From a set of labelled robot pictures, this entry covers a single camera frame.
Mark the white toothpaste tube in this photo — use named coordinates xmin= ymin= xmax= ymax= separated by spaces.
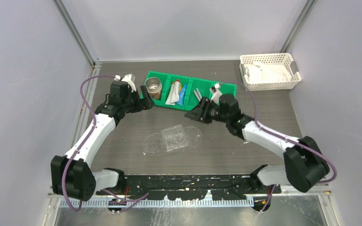
xmin=165 ymin=79 xmax=180 ymax=105

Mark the pink toothbrush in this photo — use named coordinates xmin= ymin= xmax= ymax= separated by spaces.
xmin=193 ymin=90 xmax=201 ymax=102

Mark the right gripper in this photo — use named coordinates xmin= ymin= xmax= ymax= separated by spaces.
xmin=185 ymin=97 xmax=230 ymax=124

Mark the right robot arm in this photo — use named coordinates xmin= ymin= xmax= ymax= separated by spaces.
xmin=185 ymin=94 xmax=331 ymax=193

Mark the clear acrylic toothbrush holder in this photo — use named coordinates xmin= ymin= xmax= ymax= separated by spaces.
xmin=161 ymin=125 xmax=189 ymax=152

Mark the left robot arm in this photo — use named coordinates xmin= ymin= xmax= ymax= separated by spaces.
xmin=50 ymin=81 xmax=155 ymax=202

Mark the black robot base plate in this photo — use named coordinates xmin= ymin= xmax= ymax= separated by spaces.
xmin=97 ymin=174 xmax=281 ymax=211

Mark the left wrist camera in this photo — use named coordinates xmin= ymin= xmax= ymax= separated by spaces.
xmin=121 ymin=73 xmax=137 ymax=92

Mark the brown steel cup with handle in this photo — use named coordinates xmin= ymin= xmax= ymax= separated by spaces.
xmin=145 ymin=77 xmax=162 ymax=100

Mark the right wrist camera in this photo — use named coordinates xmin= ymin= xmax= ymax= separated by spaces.
xmin=210 ymin=83 xmax=222 ymax=104

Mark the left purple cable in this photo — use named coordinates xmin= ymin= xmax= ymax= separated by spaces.
xmin=61 ymin=74 xmax=121 ymax=213

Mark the white cloth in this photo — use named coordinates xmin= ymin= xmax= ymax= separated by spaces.
xmin=244 ymin=61 xmax=292 ymax=84

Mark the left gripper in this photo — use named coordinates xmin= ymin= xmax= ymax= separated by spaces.
xmin=123 ymin=86 xmax=155 ymax=114

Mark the blue toothpaste tube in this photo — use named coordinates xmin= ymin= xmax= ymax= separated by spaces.
xmin=176 ymin=84 xmax=188 ymax=106

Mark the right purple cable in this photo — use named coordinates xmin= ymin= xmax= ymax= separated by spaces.
xmin=218 ymin=81 xmax=338 ymax=213

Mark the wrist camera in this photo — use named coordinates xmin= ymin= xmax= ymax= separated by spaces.
xmin=210 ymin=83 xmax=222 ymax=104
xmin=121 ymin=73 xmax=137 ymax=92

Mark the clear oval acrylic tray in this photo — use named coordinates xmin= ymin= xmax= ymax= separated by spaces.
xmin=143 ymin=125 xmax=203 ymax=156

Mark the white perforated plastic basket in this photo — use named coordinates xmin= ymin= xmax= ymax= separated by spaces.
xmin=239 ymin=53 xmax=302 ymax=91

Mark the purple cable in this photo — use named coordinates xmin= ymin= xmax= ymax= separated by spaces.
xmin=61 ymin=74 xmax=121 ymax=213
xmin=218 ymin=81 xmax=338 ymax=213

